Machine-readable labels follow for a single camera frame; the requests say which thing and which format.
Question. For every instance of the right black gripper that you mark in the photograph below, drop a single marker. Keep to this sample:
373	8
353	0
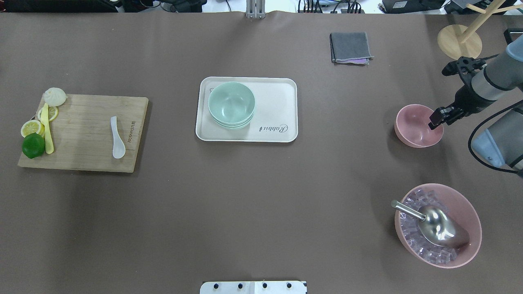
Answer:
468	100

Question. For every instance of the small pink bowl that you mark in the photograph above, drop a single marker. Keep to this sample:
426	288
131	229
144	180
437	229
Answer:
412	127

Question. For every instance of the white ceramic spoon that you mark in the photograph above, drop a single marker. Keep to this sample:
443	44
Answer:
118	149

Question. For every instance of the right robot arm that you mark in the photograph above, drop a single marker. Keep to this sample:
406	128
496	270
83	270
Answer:
496	142

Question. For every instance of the large pink ice bowl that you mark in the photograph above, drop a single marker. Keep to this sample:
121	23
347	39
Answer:
455	205

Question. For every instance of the wooden mug tree stand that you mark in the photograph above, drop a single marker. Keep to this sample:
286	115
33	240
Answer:
459	40

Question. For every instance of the clear ice cubes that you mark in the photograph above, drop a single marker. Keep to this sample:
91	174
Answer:
436	255

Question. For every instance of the purple cloth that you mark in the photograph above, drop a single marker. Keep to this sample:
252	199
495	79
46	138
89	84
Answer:
357	61

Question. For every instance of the black framed object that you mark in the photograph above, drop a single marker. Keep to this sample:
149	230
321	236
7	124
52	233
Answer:
512	34

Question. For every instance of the metal ice scoop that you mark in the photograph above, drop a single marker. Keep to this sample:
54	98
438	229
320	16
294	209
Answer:
434	224

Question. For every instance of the grey folded cloth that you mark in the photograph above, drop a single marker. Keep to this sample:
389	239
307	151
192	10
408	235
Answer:
349	45

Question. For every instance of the white rabbit tray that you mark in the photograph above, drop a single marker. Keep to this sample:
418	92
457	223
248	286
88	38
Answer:
275	117

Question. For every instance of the stacked green bowls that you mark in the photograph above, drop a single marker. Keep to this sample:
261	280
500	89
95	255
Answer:
232	105

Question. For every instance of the bamboo cutting board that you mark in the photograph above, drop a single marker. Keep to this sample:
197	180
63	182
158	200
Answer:
82	134

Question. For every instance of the lemon slice upper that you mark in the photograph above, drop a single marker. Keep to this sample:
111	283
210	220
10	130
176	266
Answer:
52	113

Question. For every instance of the lemon slice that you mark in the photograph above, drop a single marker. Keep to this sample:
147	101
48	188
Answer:
32	126
52	113

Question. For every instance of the yellow plastic knife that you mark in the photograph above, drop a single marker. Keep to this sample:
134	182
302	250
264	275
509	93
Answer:
44	119

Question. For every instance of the lemon slice lower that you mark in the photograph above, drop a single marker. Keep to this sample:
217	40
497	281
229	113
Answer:
32	126

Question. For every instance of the green lime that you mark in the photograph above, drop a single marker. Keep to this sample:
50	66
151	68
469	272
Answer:
33	145

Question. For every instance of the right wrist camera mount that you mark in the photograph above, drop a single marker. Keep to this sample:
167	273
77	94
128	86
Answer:
465	67

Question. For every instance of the metal bracket at table edge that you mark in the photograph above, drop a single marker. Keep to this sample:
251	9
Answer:
255	9

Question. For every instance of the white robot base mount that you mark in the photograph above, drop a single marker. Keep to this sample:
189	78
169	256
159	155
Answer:
254	287

